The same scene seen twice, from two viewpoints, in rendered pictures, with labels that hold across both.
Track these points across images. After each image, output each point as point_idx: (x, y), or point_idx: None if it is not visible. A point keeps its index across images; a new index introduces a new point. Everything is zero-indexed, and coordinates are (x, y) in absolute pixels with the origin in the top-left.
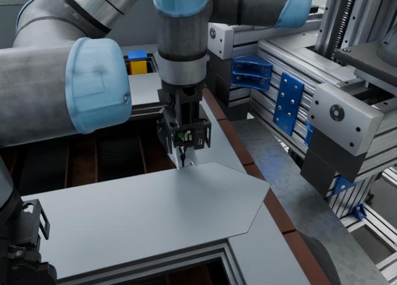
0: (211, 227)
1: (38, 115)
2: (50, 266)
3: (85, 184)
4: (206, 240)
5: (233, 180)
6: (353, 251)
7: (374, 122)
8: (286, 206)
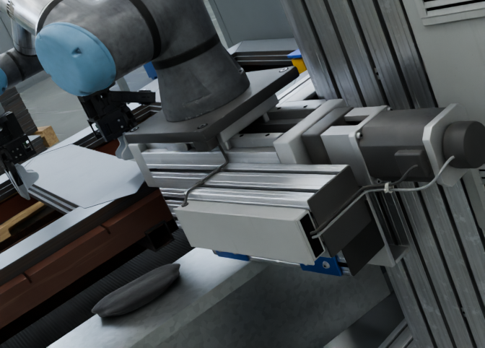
0: (86, 198)
1: None
2: (12, 164)
3: (112, 155)
4: (75, 203)
5: (134, 181)
6: (174, 308)
7: (133, 151)
8: (217, 256)
